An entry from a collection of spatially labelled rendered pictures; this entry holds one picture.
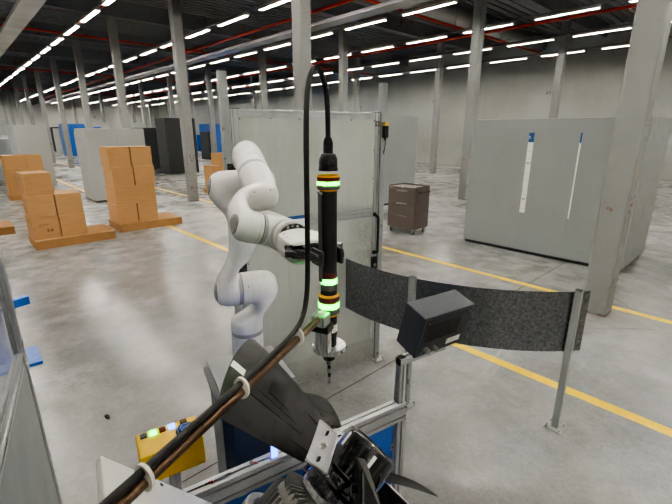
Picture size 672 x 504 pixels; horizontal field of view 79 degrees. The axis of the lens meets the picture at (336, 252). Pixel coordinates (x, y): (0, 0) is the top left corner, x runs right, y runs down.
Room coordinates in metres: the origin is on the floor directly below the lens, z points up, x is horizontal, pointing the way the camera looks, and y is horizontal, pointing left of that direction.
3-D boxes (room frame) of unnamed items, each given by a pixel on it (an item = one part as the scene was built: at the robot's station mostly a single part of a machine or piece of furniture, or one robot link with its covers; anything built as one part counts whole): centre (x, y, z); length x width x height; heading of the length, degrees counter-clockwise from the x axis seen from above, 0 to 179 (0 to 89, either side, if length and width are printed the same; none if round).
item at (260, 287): (1.44, 0.31, 1.25); 0.19 x 0.12 x 0.24; 113
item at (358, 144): (2.81, 0.15, 1.10); 1.21 x 0.06 x 2.20; 122
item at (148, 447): (0.93, 0.46, 1.02); 0.16 x 0.10 x 0.11; 122
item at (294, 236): (0.87, 0.07, 1.63); 0.11 x 0.10 x 0.07; 32
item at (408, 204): (7.72, -1.40, 0.45); 0.68 x 0.47 x 0.90; 46
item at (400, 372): (1.36, -0.25, 0.96); 0.03 x 0.03 x 0.20; 32
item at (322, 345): (0.77, 0.02, 1.47); 0.09 x 0.07 x 0.10; 157
